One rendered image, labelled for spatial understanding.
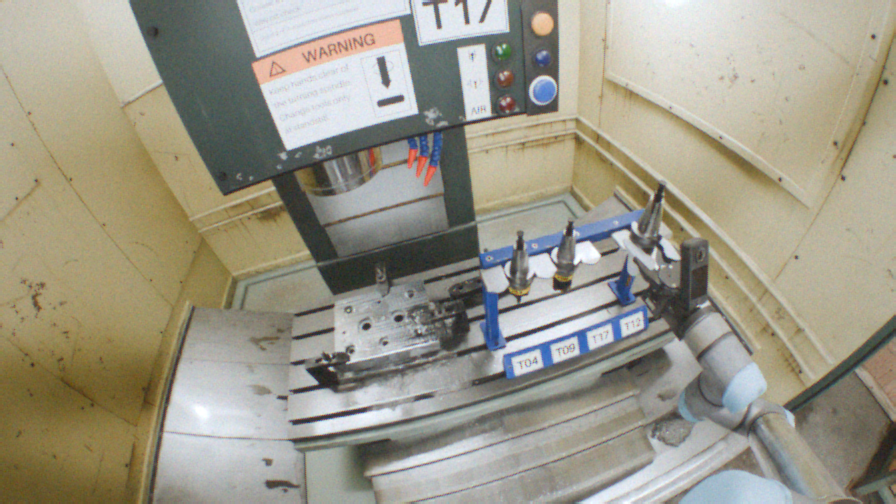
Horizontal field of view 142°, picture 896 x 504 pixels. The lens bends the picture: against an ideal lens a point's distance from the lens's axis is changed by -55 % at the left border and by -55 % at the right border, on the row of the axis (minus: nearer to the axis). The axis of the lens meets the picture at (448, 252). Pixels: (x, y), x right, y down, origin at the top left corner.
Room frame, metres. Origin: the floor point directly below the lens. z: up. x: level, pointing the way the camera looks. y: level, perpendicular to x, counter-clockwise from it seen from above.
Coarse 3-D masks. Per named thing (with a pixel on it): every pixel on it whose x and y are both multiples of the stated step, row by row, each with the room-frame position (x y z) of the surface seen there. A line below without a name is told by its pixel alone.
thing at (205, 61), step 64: (128, 0) 0.35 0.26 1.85; (192, 0) 0.35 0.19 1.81; (512, 0) 0.38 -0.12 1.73; (192, 64) 0.35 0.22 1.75; (448, 64) 0.37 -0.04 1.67; (512, 64) 0.38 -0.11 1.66; (192, 128) 0.35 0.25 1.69; (256, 128) 0.35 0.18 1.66; (384, 128) 0.36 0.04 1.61; (448, 128) 0.38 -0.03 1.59
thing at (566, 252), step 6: (564, 234) 0.46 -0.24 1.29; (564, 240) 0.46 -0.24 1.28; (570, 240) 0.45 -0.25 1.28; (558, 246) 0.48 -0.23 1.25; (564, 246) 0.46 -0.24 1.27; (570, 246) 0.45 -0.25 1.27; (558, 252) 0.47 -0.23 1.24; (564, 252) 0.45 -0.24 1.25; (570, 252) 0.45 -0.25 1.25; (558, 258) 0.46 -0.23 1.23; (564, 258) 0.45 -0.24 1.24; (570, 258) 0.45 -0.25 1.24
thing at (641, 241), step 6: (636, 228) 0.38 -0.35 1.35; (660, 228) 0.37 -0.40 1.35; (630, 234) 0.39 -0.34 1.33; (636, 234) 0.37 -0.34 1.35; (642, 234) 0.37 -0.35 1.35; (660, 234) 0.36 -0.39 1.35; (630, 240) 0.38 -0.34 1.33; (636, 240) 0.37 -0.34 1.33; (642, 240) 0.36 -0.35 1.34; (648, 240) 0.35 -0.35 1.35; (654, 240) 0.35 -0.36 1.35; (660, 240) 0.35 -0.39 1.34; (642, 246) 0.35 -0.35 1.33; (648, 246) 0.35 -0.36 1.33
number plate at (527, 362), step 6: (528, 354) 0.39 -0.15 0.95; (534, 354) 0.39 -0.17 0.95; (540, 354) 0.39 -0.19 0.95; (516, 360) 0.39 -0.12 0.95; (522, 360) 0.38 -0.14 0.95; (528, 360) 0.38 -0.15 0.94; (534, 360) 0.38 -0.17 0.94; (540, 360) 0.38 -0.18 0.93; (516, 366) 0.37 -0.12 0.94; (522, 366) 0.37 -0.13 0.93; (528, 366) 0.37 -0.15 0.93; (534, 366) 0.37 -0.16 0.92; (540, 366) 0.37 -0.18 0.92; (516, 372) 0.36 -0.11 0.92; (522, 372) 0.36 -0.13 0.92
